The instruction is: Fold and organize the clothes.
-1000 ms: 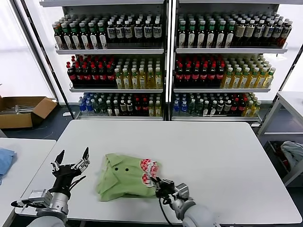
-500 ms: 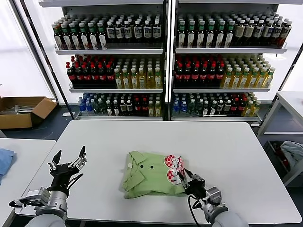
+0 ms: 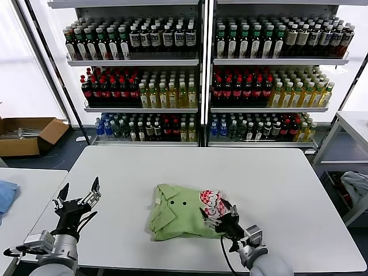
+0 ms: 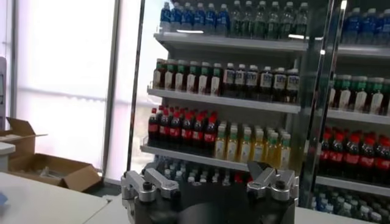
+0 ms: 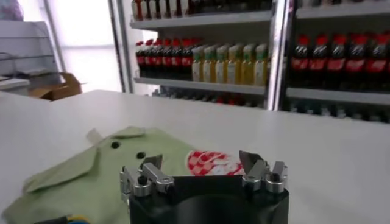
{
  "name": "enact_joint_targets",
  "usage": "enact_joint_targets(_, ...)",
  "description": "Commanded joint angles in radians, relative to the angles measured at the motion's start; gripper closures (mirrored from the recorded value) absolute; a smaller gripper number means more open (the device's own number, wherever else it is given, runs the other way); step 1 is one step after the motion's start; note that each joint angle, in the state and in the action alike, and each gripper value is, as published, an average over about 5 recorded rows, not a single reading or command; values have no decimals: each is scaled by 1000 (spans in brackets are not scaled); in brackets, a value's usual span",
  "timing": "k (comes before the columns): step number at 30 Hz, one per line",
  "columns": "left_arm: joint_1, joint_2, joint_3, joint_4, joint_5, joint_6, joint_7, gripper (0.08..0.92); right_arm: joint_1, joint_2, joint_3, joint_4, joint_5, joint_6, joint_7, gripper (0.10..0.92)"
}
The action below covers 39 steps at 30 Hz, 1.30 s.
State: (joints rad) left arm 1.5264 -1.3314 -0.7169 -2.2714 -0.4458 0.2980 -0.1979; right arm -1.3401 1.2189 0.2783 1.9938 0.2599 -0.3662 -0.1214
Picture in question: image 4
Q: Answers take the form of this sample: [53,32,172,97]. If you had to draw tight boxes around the dark bottle blue-white label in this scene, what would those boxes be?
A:
[258,66,274,102]
[272,67,286,103]
[233,63,247,99]
[245,65,259,100]
[285,68,301,104]
[222,63,236,98]

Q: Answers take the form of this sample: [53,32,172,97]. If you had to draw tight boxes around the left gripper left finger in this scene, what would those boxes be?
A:
[121,168,181,203]

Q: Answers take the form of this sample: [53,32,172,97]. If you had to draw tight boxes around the open cardboard box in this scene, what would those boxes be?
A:
[0,117,102,192]

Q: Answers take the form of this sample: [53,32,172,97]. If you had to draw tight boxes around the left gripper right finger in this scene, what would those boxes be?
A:
[246,160,300,202]

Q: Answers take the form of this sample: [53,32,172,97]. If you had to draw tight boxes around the blue water bottle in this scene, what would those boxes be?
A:
[359,8,377,45]
[342,7,361,43]
[170,2,183,33]
[376,9,390,46]
[205,3,218,34]
[160,1,172,33]
[193,2,206,33]
[216,3,231,36]
[182,2,194,33]

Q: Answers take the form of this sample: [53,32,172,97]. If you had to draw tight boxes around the black metal pole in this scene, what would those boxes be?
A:
[126,0,146,172]

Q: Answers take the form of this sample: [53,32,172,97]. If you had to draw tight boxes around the yellow juice bottle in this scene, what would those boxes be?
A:
[225,127,239,161]
[252,130,265,164]
[239,129,252,164]
[265,132,278,167]
[278,133,292,170]
[214,125,227,159]

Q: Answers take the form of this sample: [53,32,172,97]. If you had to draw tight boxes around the white side table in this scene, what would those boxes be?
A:
[0,172,109,224]

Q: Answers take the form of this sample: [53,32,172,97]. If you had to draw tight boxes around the green clear bottle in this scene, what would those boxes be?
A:
[254,0,268,39]
[231,0,244,37]
[294,2,308,40]
[280,1,295,40]
[243,0,255,38]
[267,1,280,40]

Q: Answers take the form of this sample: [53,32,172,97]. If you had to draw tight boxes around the grey metal shelf rack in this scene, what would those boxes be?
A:
[300,0,390,224]
[140,0,308,189]

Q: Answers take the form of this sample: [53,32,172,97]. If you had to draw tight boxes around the clear plastic packed parts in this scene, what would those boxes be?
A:
[29,166,62,181]

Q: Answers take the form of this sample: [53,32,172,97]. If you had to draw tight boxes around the dark tea bottle green cap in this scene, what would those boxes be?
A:
[353,75,369,113]
[186,61,200,94]
[152,58,167,89]
[175,60,189,92]
[210,63,223,96]
[369,77,385,115]
[197,62,212,95]
[338,75,353,111]
[164,59,177,91]

